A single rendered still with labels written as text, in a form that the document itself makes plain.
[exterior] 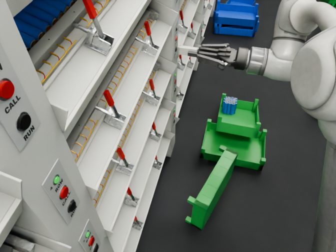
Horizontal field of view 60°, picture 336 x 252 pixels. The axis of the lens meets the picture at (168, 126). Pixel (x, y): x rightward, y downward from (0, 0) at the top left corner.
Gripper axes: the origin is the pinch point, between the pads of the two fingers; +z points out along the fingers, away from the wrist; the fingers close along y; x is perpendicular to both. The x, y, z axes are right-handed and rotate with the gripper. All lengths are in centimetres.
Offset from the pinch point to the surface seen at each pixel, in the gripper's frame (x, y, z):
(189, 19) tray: -6.9, 33.3, 6.1
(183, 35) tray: -7.0, 20.0, 5.9
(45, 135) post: 34, -68, 5
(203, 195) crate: -40, -32, -15
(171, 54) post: 0.9, -4.8, 5.0
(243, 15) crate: -51, 128, -19
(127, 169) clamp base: -4.7, -48.4, 5.8
